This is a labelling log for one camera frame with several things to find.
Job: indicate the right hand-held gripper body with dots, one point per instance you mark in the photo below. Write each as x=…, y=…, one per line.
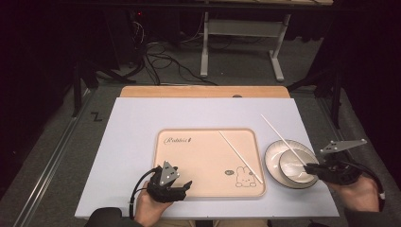
x=340, y=173

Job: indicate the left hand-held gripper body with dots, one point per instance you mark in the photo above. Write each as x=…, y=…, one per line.
x=164, y=192

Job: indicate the white bowl with dark rim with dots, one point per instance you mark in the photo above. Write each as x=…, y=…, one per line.
x=293, y=170

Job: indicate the beige plastic tray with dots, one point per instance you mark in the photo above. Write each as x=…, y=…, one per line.
x=195, y=164

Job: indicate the white plate with dark rim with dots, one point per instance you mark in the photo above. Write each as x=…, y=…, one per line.
x=272, y=154

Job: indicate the white chopstick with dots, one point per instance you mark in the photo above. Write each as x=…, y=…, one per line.
x=241, y=156
x=280, y=138

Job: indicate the person's left hand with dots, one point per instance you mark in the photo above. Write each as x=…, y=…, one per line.
x=149, y=211

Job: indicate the person's right hand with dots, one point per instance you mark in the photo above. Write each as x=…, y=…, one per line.
x=356, y=195

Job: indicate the white board table cover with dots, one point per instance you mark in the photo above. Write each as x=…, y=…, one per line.
x=132, y=119

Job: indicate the black floor stand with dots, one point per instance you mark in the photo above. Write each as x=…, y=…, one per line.
x=77, y=91
x=336, y=94

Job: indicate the wooden table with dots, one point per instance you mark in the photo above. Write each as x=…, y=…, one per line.
x=189, y=91

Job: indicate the dark equipment cabinet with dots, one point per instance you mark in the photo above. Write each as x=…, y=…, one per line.
x=126, y=38

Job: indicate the aluminium floor rail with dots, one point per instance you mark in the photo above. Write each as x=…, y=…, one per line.
x=53, y=160
x=343, y=132

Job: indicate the white metal desk frame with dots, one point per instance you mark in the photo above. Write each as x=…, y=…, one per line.
x=242, y=27

